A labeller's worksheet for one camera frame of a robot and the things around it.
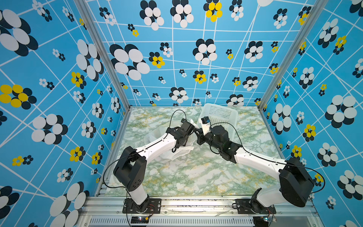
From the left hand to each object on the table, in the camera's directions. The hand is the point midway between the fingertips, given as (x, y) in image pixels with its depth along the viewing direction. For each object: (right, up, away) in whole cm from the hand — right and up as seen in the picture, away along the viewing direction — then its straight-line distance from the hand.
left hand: (176, 135), depth 89 cm
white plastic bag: (-3, -8, -16) cm, 18 cm away
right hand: (+11, +4, -9) cm, 15 cm away
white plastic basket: (+33, +13, +23) cm, 42 cm away
